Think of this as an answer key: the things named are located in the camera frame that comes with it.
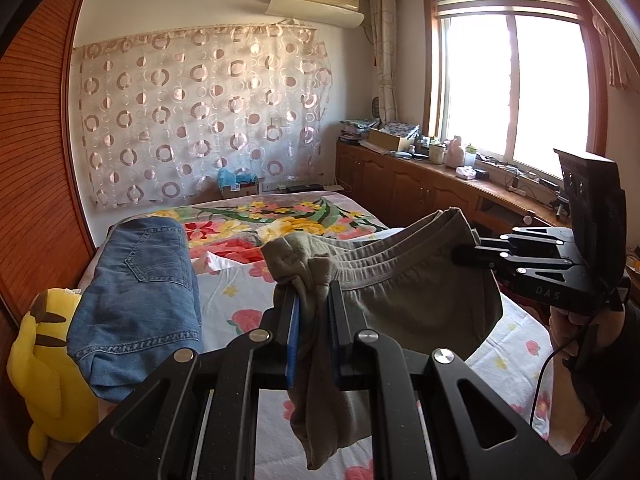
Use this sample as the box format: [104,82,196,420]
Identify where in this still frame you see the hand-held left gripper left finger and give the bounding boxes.
[52,287,303,480]

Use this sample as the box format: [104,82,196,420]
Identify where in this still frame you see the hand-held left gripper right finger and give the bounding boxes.
[327,280,578,480]

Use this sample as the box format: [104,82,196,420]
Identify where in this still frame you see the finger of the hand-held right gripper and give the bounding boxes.
[472,226,577,257]
[451,246,577,274]

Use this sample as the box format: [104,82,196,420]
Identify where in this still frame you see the grey-green pants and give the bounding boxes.
[260,206,503,471]

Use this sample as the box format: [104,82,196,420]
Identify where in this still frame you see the person's right forearm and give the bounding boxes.
[570,300,640,426]

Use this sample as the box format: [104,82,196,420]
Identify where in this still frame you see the person's right hand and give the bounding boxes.
[549,311,582,359]

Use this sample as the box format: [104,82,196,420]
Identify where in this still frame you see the wooden cabinet counter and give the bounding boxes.
[335,137,640,271]

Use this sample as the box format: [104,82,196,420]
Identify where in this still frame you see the pale pink jug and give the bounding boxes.
[445,135,466,168]

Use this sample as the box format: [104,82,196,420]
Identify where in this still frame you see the bed with floral sheet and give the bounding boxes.
[107,192,601,456]

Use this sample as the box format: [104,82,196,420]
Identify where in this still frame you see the open cardboard box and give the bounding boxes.
[367,127,413,153]

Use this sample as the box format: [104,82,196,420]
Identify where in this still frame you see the small printed cardboard box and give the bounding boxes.
[222,182,261,200]

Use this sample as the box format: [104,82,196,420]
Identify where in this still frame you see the wood-framed window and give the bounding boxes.
[422,0,611,183]

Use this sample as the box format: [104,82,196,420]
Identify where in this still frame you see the folded blue jeans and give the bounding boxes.
[66,216,203,403]

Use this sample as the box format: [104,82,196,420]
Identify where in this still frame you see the blue plastic bag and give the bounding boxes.
[217,167,258,188]

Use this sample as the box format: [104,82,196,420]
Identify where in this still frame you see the stack of printed packets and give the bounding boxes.
[339,117,383,146]

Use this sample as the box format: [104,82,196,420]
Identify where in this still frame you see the beige patterned curtain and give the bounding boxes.
[369,0,398,128]
[590,7,631,92]

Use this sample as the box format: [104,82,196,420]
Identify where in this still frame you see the sheer circle-pattern curtain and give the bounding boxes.
[72,24,335,210]

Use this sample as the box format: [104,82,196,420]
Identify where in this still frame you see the yellow plush toy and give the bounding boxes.
[6,287,101,461]

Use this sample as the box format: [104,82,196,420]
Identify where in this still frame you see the white air conditioner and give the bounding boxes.
[265,0,365,28]

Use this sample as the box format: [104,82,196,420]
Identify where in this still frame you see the wooden slatted wardrobe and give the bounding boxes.
[0,0,98,351]

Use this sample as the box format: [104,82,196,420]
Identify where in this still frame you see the black cable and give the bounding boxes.
[530,330,586,428]

